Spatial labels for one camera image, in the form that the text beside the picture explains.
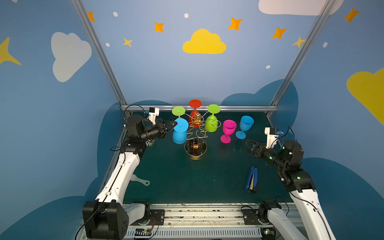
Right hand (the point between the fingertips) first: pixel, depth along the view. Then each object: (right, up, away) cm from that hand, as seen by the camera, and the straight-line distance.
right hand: (250, 140), depth 70 cm
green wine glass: (-16, +8, +21) cm, 27 cm away
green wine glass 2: (-35, +15, +12) cm, 40 cm away
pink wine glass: (-5, +5, +23) cm, 24 cm away
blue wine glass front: (+7, +8, +26) cm, 29 cm away
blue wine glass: (-34, +2, +7) cm, 35 cm away
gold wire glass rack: (-26, -7, +29) cm, 39 cm away
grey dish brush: (-62, -24, +16) cm, 68 cm away
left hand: (-35, +8, 0) cm, 36 cm away
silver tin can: (-56, -4, +30) cm, 64 cm away
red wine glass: (-26, +11, +9) cm, 30 cm away
